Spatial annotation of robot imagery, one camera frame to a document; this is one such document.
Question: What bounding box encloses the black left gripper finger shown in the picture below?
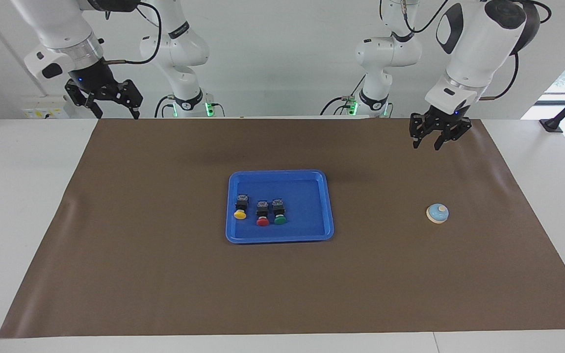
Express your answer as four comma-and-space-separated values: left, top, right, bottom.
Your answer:
435, 123, 473, 151
409, 114, 428, 149

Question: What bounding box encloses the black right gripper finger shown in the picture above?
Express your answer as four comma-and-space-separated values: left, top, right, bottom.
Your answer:
116, 80, 143, 120
65, 81, 103, 120

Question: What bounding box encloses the light blue desk bell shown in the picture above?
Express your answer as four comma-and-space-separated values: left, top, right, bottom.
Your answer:
426, 202, 450, 225

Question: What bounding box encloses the blue plastic tray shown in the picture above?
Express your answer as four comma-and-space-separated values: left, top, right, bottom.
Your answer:
226, 170, 334, 244

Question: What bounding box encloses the yellow push button switch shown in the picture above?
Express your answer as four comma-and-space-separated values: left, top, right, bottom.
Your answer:
233, 194, 250, 220

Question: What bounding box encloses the green push button switch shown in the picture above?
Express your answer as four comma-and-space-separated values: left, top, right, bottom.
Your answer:
271, 198, 288, 225

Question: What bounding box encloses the brown table mat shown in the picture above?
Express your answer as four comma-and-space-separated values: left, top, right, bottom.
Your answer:
0, 118, 565, 339

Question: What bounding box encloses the black right base cable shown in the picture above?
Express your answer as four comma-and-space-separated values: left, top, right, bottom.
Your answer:
154, 95, 178, 118

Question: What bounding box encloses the black base cable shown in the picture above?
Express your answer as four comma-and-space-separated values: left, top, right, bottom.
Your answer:
320, 74, 366, 116
154, 95, 178, 118

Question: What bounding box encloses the white wall socket box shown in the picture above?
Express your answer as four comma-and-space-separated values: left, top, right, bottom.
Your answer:
22, 96, 75, 120

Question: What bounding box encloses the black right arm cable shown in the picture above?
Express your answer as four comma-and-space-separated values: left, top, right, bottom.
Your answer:
101, 2, 163, 65

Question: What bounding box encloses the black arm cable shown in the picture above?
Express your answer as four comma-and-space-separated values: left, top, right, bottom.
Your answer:
101, 2, 163, 65
380, 0, 553, 101

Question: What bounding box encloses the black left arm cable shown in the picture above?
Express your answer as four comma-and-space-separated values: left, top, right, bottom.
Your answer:
380, 0, 553, 101

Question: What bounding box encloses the black left base cable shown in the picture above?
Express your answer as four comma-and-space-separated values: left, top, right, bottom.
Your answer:
320, 74, 366, 116

